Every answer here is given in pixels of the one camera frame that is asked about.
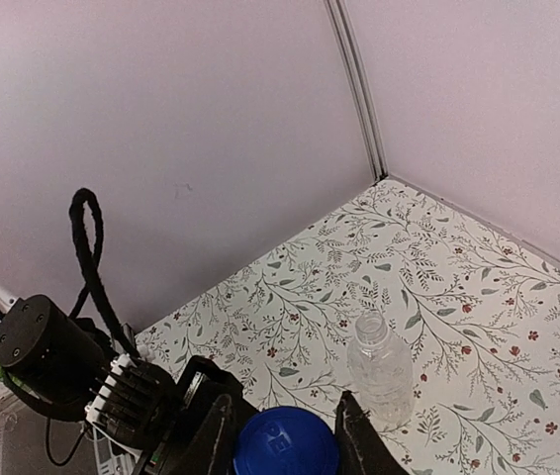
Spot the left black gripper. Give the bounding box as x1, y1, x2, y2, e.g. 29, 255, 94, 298
134, 355, 259, 474

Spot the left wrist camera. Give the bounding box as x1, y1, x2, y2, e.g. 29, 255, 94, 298
85, 354, 182, 451

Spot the blue Pepsi bottle cap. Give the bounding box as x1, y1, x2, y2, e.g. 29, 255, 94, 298
233, 407, 339, 475

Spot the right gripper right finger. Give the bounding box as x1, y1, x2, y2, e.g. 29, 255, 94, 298
334, 390, 408, 475

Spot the left aluminium frame post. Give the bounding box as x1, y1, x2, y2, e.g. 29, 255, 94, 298
324, 0, 388, 183

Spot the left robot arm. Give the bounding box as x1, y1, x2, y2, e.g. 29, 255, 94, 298
0, 285, 257, 474

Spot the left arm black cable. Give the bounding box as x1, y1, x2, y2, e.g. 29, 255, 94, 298
67, 187, 140, 357

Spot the clear plastic bottle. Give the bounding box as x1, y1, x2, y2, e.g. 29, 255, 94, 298
347, 311, 414, 430

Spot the floral patterned table mat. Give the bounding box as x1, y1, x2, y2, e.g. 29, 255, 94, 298
138, 179, 560, 474

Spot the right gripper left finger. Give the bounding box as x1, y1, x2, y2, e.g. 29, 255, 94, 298
170, 394, 235, 475

